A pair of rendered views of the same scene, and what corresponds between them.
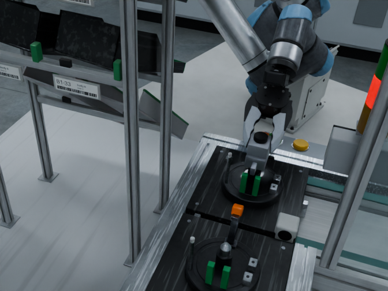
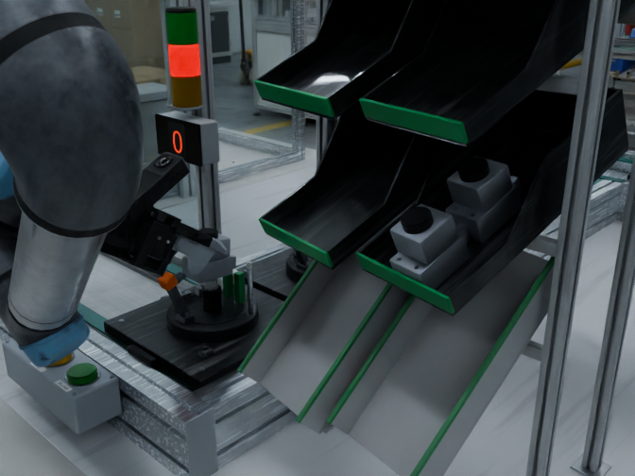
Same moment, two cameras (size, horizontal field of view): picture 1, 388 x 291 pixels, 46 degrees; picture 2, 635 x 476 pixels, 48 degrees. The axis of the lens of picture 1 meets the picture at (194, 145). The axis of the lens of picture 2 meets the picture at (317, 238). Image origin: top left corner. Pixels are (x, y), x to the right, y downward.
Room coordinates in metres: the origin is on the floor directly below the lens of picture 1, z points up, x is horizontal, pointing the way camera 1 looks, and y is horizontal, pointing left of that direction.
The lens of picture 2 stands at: (1.59, 0.46, 1.50)
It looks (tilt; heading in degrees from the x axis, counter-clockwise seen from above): 22 degrees down; 208
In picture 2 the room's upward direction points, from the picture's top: straight up
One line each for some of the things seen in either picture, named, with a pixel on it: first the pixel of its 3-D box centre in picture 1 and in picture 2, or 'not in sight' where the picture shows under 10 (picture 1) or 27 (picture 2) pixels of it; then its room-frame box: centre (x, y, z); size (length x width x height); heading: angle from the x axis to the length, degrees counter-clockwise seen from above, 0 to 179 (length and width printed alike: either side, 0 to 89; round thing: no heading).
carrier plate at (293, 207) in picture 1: (250, 189); (214, 325); (0.80, -0.14, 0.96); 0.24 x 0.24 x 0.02; 74
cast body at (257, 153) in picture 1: (257, 150); (213, 251); (0.79, -0.14, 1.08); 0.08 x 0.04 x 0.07; 164
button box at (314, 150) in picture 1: (298, 155); (60, 376); (0.98, -0.28, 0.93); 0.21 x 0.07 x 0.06; 74
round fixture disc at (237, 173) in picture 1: (252, 183); (213, 314); (0.80, -0.14, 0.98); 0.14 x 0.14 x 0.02
